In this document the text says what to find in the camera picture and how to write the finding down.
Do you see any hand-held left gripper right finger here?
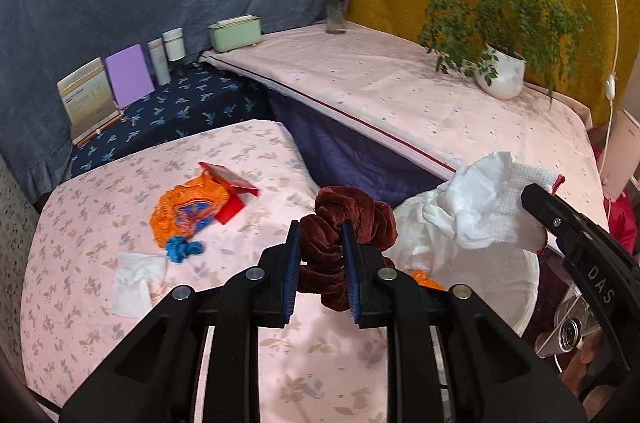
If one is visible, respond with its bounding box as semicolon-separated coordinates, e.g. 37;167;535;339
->
341;222;587;423

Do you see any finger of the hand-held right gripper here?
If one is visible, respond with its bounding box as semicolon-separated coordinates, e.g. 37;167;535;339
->
521;183;640;384

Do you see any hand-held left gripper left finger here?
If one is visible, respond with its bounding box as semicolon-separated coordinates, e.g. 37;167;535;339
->
59;219;302;423

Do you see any dark red velvet scrunchie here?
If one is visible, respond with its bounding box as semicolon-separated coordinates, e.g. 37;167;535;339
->
299;185;398;311

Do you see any orange plastic bag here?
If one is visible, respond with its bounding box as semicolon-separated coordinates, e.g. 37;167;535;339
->
410;269;446;291
150;175;236;249

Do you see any bin with white liner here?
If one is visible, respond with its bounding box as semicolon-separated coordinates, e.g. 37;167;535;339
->
385;188;543;339

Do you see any white knit glove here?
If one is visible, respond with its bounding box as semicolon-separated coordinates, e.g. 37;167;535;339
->
422;151;566;253

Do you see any person's right hand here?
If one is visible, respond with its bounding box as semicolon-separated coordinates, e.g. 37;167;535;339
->
562;330;626;423

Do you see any red cloth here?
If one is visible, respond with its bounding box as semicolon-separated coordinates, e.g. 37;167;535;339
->
602;193;638;254

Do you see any red flat box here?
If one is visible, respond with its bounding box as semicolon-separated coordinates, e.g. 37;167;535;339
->
198;161;260;225

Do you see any blue scrunchie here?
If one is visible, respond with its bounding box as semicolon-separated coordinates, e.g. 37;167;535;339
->
165;237;206;264

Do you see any white and pink box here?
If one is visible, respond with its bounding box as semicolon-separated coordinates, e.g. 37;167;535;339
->
600;109;640;198

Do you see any purple cloth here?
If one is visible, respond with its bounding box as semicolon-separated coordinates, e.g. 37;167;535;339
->
270;90;456;204

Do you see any white crumpled tissue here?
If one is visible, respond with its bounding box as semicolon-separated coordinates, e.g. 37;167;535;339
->
110;251;167;319

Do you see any navy floral cloth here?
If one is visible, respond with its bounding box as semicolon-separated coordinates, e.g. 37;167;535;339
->
70;63;273;178

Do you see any pink speckled cloth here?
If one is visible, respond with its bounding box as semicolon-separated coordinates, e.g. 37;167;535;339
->
200;21;608;234

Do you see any pink floral tablecloth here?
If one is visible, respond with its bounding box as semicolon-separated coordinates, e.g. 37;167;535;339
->
20;119;521;423

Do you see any green plant in white pot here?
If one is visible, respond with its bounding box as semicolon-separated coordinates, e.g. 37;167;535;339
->
382;0;606;101

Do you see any green box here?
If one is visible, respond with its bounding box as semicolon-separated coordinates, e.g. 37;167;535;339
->
208;15;263;52

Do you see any white bottle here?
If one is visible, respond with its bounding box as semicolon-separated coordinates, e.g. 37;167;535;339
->
147;38;172;86

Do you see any purple board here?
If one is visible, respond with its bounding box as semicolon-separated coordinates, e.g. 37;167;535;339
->
105;44;157;108

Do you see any white jar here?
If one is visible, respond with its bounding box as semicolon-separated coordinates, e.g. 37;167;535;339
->
162;28;187;62

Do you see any grey speckled cloth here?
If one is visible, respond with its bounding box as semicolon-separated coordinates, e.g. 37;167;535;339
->
0;153;41;404

